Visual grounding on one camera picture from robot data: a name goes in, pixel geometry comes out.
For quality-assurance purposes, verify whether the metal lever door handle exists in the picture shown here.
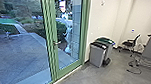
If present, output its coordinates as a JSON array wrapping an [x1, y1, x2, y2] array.
[[52, 41, 61, 47]]

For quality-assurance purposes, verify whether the grey indoor waste bin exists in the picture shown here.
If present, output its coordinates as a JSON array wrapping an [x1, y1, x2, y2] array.
[[88, 41, 109, 69]]

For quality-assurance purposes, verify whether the grey trash bin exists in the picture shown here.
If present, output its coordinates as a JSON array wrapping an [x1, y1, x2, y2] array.
[[94, 36, 116, 67]]

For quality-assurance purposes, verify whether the dark green shrub bed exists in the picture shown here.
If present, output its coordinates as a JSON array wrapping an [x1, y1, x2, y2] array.
[[31, 19, 70, 42]]

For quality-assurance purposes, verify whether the black swivel chair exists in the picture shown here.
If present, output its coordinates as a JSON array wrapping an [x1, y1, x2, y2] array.
[[118, 32, 145, 76]]

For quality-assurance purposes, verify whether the white wall thermostat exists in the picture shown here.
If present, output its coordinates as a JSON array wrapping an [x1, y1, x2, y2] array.
[[99, 0, 106, 6]]

